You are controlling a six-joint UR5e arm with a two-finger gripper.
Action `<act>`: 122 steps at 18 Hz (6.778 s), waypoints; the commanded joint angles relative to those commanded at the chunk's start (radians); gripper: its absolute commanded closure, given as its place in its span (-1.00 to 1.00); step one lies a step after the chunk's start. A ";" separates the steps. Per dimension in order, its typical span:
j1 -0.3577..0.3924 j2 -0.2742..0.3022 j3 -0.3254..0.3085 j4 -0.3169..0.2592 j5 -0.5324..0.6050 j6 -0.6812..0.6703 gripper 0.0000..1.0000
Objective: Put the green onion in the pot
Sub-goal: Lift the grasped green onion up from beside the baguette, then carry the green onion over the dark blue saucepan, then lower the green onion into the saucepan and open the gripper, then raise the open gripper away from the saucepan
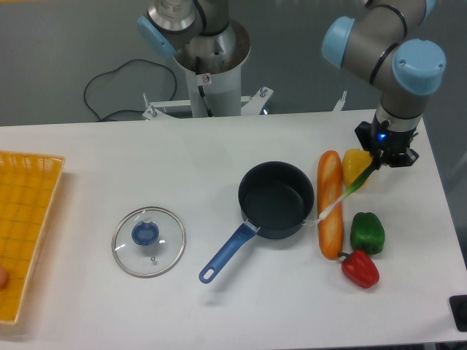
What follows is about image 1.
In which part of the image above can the black cable on floor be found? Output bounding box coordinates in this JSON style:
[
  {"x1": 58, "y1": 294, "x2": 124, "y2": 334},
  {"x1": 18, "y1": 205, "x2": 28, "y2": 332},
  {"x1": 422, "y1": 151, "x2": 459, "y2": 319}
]
[{"x1": 83, "y1": 58, "x2": 178, "y2": 122}]

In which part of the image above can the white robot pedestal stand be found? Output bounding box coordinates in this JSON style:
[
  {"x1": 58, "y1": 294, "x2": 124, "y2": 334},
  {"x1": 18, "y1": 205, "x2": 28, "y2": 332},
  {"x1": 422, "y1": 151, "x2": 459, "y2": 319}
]
[{"x1": 138, "y1": 16, "x2": 274, "y2": 117}]

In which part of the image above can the red bell pepper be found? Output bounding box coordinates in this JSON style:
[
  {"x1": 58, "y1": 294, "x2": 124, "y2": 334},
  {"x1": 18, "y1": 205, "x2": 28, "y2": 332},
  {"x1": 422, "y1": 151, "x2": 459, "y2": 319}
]
[{"x1": 338, "y1": 249, "x2": 379, "y2": 289}]

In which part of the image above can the yellow woven basket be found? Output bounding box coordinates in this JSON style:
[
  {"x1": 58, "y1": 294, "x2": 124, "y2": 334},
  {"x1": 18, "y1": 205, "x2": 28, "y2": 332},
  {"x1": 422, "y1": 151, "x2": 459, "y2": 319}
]
[{"x1": 1, "y1": 151, "x2": 66, "y2": 325}]

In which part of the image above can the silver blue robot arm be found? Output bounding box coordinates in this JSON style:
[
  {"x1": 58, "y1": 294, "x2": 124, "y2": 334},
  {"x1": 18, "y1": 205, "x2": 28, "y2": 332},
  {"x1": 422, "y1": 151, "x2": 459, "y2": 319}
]
[{"x1": 137, "y1": 1, "x2": 446, "y2": 167}]

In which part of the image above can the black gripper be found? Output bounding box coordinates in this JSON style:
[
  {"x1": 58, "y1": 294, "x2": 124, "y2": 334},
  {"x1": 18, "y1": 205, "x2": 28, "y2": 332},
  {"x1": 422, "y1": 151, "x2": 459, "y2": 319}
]
[{"x1": 355, "y1": 116, "x2": 419, "y2": 170}]

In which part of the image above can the dark pot blue handle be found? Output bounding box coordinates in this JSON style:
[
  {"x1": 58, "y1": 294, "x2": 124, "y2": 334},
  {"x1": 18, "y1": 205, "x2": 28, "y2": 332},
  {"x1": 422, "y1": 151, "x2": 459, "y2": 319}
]
[{"x1": 198, "y1": 161, "x2": 314, "y2": 284}]

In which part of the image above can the black object table corner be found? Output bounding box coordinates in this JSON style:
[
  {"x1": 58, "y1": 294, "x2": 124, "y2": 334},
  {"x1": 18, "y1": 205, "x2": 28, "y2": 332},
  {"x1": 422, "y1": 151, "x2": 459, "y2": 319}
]
[{"x1": 449, "y1": 295, "x2": 467, "y2": 333}]

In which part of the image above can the glass lid blue knob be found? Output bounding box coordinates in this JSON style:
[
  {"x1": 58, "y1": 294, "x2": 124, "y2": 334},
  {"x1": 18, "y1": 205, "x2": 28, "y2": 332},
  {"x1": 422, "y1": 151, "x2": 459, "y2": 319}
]
[{"x1": 112, "y1": 206, "x2": 186, "y2": 279}]

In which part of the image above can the yellow bell pepper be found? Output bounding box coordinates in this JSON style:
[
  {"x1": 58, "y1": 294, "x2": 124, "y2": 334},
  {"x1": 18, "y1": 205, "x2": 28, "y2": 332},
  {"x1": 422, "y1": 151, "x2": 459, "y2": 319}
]
[{"x1": 342, "y1": 149, "x2": 372, "y2": 187}]

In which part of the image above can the green bell pepper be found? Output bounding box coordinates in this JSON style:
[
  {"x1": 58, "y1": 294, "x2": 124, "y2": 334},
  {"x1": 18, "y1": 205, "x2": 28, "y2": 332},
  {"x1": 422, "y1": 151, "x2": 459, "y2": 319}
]
[{"x1": 350, "y1": 212, "x2": 385, "y2": 255}]

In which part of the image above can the green onion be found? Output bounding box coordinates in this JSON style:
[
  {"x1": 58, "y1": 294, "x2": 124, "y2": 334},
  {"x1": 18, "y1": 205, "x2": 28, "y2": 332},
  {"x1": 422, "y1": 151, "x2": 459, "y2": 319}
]
[{"x1": 302, "y1": 160, "x2": 377, "y2": 226}]

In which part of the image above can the orange baguette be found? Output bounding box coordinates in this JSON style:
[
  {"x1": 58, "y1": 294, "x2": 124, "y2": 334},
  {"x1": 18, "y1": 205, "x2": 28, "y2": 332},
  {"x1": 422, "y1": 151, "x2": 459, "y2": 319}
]
[{"x1": 317, "y1": 150, "x2": 344, "y2": 260}]

